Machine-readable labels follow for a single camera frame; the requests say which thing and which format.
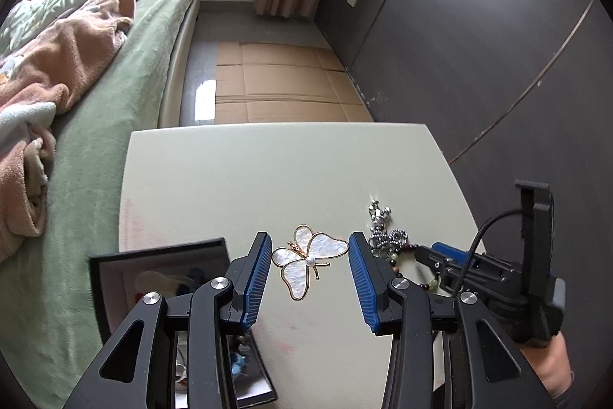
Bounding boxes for blue braided cord bracelet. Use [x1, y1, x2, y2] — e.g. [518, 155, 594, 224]
[229, 353, 249, 379]

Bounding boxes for black and green bead bracelet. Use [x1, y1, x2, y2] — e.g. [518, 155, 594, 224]
[387, 243, 442, 295]

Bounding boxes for silver link chain necklace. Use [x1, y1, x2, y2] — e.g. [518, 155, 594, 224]
[367, 196, 411, 259]

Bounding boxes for mother-of-pearl butterfly brooch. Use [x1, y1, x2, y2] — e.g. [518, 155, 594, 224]
[271, 224, 349, 302]

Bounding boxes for black jewelry box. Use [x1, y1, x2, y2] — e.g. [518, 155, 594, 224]
[67, 233, 277, 408]

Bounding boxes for person's right hand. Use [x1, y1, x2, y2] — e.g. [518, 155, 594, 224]
[518, 332, 574, 399]

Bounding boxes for white low table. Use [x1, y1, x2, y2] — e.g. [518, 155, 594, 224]
[118, 122, 477, 408]

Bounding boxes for bed with green sheet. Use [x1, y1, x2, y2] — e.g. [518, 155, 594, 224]
[1, 0, 195, 408]

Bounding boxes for flattened cardboard sheets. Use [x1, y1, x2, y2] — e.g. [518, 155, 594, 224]
[214, 41, 373, 125]

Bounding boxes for dark grey wardrobe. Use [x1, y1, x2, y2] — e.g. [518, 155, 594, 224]
[316, 0, 612, 407]

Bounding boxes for pink fleece blanket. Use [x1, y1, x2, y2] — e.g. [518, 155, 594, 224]
[1, 0, 136, 261]

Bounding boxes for black cable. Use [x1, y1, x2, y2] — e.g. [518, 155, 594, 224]
[450, 207, 526, 295]

